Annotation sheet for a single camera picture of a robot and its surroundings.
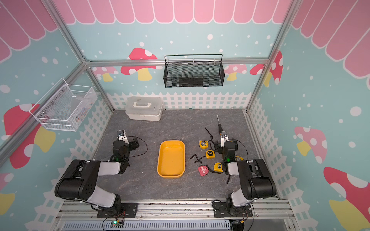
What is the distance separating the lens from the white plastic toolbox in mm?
1082

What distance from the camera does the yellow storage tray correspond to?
85 cm

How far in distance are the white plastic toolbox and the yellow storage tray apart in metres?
0.23
